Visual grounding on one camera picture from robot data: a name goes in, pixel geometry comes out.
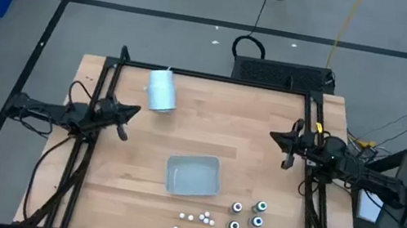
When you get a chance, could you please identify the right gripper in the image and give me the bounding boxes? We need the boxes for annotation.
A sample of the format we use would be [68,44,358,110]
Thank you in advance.
[280,116,322,176]

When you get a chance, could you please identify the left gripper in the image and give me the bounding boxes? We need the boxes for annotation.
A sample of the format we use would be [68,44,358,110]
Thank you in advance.
[90,86,136,143]

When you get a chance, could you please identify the large green-capped colouring bottle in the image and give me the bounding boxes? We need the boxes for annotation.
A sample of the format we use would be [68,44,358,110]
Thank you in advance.
[251,199,270,216]

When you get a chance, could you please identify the large purple-capped colouring bottle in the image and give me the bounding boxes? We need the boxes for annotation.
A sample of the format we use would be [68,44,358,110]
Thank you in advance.
[227,199,245,217]

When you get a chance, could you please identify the bottles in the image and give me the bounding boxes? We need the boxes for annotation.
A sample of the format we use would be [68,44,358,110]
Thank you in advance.
[248,214,266,228]

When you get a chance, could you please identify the grey plastic bin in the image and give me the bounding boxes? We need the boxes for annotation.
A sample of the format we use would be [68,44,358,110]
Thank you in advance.
[161,148,226,203]

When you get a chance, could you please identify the white cylindrical container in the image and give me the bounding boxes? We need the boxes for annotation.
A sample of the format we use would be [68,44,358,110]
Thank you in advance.
[140,61,184,116]

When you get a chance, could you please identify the black computer case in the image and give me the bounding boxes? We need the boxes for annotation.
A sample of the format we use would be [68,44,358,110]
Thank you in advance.
[230,52,339,97]

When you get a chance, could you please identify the white printed box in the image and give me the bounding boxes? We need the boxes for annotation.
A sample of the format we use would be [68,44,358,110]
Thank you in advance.
[353,188,387,226]

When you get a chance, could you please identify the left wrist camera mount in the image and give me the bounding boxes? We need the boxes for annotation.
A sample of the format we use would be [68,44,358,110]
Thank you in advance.
[113,101,143,129]

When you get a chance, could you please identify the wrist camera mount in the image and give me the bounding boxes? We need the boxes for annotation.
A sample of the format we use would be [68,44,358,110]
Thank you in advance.
[266,126,297,155]
[113,101,143,129]

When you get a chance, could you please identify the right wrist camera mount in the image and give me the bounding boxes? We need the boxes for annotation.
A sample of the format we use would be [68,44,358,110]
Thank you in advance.
[266,126,297,155]

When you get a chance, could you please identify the loose cable bundle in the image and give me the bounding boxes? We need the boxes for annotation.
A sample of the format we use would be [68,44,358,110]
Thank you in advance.
[343,87,407,165]

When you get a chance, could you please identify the black arm base cable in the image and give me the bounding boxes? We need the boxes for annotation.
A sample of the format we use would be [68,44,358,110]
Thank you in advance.
[21,129,76,227]

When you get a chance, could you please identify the black aluminium table frame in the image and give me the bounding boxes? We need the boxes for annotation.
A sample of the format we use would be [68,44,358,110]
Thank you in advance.
[12,31,390,228]

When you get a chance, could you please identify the yellow cable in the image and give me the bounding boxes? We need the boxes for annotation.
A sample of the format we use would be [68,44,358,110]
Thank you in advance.
[324,0,368,74]

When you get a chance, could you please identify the black looped cable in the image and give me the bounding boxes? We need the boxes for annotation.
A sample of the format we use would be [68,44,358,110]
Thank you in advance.
[230,0,276,63]

